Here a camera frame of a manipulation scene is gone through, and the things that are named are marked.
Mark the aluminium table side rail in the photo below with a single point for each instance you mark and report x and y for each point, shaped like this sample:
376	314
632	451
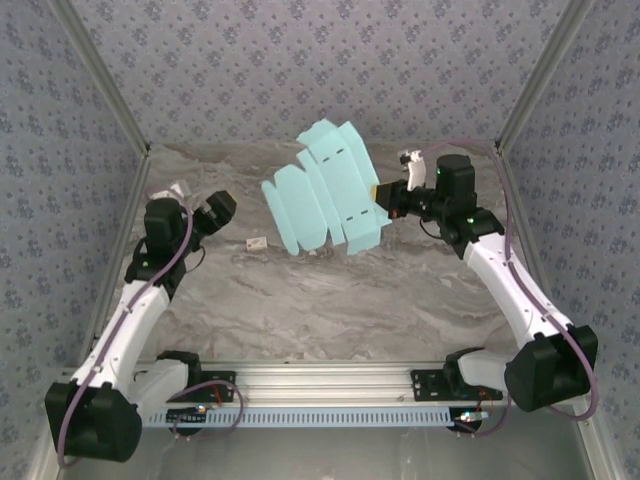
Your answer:
129	210
522	210

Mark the grey metal lower panel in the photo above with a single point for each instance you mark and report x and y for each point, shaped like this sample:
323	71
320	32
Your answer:
325	455

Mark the small black controller board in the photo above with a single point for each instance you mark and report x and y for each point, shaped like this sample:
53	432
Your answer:
185	415
470	417

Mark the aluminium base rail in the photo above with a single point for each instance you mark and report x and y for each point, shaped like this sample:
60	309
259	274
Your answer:
320	380

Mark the aluminium table end rail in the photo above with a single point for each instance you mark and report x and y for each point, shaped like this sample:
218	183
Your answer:
225	144

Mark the light blue paper box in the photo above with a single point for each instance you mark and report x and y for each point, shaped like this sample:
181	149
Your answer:
330	200

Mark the small white staple box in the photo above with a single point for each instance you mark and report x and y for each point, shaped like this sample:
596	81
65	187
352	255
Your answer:
256	243

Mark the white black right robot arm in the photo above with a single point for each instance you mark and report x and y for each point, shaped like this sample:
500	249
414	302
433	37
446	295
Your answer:
500	280

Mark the aluminium frame post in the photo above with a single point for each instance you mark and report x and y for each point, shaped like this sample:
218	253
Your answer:
100	75
545	75

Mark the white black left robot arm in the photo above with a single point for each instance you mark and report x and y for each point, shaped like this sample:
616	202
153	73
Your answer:
125	320

